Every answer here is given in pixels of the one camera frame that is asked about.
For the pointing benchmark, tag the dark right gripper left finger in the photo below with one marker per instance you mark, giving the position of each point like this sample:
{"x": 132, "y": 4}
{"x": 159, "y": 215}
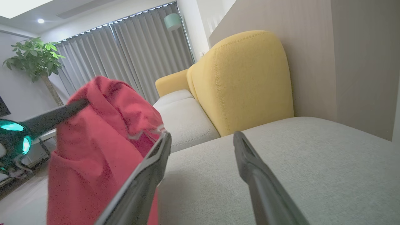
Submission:
{"x": 140, "y": 187}

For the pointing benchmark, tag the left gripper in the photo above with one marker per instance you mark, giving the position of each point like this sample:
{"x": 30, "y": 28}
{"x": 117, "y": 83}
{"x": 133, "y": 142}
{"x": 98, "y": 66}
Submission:
{"x": 12, "y": 143}

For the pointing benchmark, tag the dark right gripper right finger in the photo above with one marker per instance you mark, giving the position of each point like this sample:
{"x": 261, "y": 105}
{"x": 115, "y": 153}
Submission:
{"x": 262, "y": 187}

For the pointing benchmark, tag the red and white basketball jersey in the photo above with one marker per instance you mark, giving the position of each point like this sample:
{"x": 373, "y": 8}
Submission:
{"x": 93, "y": 140}

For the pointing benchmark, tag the white television bench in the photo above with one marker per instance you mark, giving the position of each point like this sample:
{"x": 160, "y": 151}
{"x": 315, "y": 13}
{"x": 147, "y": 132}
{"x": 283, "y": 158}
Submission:
{"x": 47, "y": 135}

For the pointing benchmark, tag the black television screen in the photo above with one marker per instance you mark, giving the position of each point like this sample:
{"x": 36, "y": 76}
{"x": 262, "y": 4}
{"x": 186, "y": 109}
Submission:
{"x": 3, "y": 107}

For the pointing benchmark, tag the grey fabric sofa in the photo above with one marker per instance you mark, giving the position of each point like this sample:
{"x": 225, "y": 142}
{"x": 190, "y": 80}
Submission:
{"x": 312, "y": 172}

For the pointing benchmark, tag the green potted tree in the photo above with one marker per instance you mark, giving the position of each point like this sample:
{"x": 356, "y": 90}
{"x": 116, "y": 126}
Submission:
{"x": 34, "y": 57}

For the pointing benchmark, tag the round ceiling spotlight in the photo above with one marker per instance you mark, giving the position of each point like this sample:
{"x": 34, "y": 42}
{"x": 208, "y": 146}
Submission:
{"x": 41, "y": 21}

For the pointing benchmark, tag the grey pleated curtain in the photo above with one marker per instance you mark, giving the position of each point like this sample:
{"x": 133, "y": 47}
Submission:
{"x": 134, "y": 53}

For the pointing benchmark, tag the yellow sofa back cushion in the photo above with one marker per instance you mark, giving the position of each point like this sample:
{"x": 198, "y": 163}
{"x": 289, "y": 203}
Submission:
{"x": 243, "y": 84}
{"x": 172, "y": 82}

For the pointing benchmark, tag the ceiling air vent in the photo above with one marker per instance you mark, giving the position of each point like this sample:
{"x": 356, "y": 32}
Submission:
{"x": 81, "y": 9}

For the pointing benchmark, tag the bright ceiling light panel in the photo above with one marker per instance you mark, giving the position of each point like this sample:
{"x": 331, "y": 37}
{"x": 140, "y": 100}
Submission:
{"x": 18, "y": 6}

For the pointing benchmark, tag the mint shade floor lamp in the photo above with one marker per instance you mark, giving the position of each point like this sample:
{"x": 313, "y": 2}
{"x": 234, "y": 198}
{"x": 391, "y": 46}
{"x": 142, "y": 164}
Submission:
{"x": 172, "y": 22}

